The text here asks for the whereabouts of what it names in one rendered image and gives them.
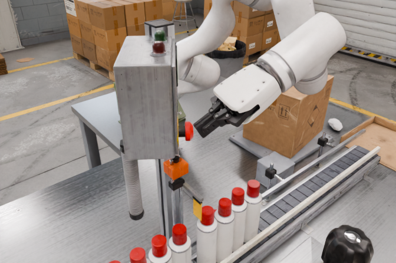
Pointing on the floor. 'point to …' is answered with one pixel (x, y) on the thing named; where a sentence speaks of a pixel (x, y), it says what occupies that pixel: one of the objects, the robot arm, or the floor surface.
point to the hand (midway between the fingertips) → (205, 125)
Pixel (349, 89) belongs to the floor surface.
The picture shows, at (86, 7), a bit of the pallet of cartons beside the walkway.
